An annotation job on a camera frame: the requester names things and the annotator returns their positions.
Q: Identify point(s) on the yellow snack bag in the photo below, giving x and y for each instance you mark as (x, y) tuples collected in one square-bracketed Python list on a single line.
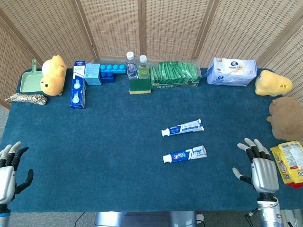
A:
[(290, 163)]

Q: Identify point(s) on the small light blue box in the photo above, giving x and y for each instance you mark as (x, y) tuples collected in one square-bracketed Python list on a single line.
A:
[(92, 73)]

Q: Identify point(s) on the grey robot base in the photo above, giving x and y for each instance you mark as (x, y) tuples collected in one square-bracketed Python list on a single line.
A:
[(142, 220)]

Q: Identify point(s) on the toothpaste tube small logo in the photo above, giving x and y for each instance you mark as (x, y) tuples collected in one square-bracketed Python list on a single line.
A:
[(182, 128)]

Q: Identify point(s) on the yellow plush toy with tag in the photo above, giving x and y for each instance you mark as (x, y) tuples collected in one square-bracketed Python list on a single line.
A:
[(272, 84)]

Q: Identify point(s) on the Crest toothpaste tube large logo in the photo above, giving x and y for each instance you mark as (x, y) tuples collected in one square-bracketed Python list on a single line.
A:
[(184, 154)]

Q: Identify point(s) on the green plastic dustpan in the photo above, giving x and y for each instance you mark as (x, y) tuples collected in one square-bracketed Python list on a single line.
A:
[(29, 81)]

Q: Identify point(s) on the clear bottle pink label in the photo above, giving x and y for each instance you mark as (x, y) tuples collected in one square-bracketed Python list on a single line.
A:
[(131, 68)]

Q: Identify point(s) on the yellow chick plush toy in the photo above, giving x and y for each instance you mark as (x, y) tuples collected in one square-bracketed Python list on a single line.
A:
[(53, 78)]

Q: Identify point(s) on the green tea sachet box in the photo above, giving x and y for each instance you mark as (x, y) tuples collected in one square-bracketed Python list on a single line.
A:
[(175, 73)]

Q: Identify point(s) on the green drink bottle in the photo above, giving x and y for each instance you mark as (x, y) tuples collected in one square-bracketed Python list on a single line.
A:
[(144, 69)]

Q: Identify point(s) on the white power plug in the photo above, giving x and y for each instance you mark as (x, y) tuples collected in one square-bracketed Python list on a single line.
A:
[(200, 217)]

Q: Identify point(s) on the woven bamboo folding screen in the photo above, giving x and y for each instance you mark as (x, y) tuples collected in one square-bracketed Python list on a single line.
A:
[(165, 23)]

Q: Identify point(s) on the brown plush toy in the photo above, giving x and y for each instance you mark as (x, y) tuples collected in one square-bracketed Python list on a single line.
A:
[(287, 118)]

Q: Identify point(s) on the long blue toothpaste box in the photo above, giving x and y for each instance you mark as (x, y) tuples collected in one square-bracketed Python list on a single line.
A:
[(77, 89)]

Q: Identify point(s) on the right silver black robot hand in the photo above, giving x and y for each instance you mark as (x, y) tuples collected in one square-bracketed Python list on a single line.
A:
[(264, 175)]

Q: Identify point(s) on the blue toy building block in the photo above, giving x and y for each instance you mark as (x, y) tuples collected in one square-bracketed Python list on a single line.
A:
[(111, 69)]

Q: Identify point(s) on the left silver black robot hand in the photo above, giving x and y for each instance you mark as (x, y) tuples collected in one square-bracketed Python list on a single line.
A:
[(6, 179)]

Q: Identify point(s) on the white blue tissue pack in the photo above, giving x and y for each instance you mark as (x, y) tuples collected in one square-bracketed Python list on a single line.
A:
[(230, 72)]

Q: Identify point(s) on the blue table carpet mat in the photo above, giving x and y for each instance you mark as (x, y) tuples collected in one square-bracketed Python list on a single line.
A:
[(106, 142)]

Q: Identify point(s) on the green yellow sponge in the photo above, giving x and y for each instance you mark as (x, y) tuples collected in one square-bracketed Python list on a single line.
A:
[(140, 85)]

